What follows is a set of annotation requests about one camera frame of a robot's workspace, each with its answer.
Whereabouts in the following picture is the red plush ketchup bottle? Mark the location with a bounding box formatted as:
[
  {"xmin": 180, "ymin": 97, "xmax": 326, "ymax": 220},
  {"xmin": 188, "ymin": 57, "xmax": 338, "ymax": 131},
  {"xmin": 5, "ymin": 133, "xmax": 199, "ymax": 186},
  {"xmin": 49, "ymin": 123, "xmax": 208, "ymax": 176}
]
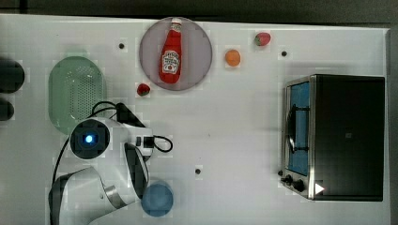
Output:
[{"xmin": 159, "ymin": 18, "xmax": 182, "ymax": 83}]

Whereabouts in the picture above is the green oval colander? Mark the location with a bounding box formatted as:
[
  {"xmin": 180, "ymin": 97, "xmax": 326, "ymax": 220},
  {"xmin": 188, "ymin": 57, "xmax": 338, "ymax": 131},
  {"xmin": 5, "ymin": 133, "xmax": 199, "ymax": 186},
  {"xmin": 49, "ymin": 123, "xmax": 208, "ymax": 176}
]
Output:
[{"xmin": 48, "ymin": 56, "xmax": 106, "ymax": 135}]

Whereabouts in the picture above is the large black pot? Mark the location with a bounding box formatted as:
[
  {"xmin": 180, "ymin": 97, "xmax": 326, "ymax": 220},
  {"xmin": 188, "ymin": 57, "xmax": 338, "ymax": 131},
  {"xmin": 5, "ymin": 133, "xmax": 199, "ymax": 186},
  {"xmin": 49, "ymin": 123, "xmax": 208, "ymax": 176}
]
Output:
[{"xmin": 0, "ymin": 59, "xmax": 25, "ymax": 94}]

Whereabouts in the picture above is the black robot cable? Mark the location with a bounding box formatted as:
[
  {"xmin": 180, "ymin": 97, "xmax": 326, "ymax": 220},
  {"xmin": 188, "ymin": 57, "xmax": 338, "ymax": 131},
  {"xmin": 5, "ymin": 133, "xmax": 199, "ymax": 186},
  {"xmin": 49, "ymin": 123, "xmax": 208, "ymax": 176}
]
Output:
[{"xmin": 51, "ymin": 100, "xmax": 174, "ymax": 186}]

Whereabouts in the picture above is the small red toy strawberry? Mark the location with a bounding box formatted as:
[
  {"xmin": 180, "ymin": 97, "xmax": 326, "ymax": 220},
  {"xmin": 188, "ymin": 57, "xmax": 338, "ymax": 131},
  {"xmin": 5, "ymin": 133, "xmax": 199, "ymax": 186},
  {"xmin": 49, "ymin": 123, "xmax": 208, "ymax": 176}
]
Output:
[{"xmin": 136, "ymin": 83, "xmax": 150, "ymax": 97}]

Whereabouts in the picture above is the red green toy strawberry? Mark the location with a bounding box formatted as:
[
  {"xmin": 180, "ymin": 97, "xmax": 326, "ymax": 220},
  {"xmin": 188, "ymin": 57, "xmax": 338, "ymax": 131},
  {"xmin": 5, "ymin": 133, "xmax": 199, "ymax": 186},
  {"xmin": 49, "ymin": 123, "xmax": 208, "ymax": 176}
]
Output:
[{"xmin": 254, "ymin": 32, "xmax": 271, "ymax": 47}]

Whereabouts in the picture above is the small black pot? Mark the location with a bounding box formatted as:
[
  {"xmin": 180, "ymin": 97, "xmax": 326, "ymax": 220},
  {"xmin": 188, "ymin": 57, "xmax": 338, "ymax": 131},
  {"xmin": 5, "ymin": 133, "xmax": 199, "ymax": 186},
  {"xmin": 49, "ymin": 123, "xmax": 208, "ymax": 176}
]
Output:
[{"xmin": 0, "ymin": 98, "xmax": 14, "ymax": 121}]

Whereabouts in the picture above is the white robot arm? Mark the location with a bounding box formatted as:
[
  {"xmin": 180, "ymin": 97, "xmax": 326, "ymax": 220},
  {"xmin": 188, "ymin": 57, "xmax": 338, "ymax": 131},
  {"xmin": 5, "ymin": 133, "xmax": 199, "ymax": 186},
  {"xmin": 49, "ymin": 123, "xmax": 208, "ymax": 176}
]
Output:
[{"xmin": 49, "ymin": 117, "xmax": 154, "ymax": 225}]

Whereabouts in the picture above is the blue mug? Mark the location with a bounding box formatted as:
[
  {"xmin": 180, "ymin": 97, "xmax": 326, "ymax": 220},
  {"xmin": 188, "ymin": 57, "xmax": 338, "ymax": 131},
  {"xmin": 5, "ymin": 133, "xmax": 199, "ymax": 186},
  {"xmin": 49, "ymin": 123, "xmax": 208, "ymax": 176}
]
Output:
[{"xmin": 141, "ymin": 182, "xmax": 174, "ymax": 218}]

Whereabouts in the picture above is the silver black toaster oven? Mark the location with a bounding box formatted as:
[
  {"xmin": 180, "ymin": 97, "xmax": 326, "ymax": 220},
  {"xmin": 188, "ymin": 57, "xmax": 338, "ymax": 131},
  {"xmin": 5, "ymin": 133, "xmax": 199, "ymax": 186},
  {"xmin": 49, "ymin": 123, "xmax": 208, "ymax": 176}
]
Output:
[{"xmin": 278, "ymin": 74, "xmax": 386, "ymax": 202}]

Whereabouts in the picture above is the grey round plate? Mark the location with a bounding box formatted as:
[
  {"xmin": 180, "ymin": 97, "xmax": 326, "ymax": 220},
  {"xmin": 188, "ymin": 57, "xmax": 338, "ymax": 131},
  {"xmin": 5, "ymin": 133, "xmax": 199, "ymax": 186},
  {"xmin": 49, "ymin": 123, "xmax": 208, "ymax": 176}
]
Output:
[{"xmin": 139, "ymin": 17, "xmax": 212, "ymax": 91}]

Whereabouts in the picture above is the orange toy fruit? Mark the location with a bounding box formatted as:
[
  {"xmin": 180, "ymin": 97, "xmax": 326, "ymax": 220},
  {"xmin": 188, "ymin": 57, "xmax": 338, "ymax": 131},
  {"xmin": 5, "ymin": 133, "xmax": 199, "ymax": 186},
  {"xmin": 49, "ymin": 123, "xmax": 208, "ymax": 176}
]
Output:
[{"xmin": 224, "ymin": 50, "xmax": 241, "ymax": 67}]

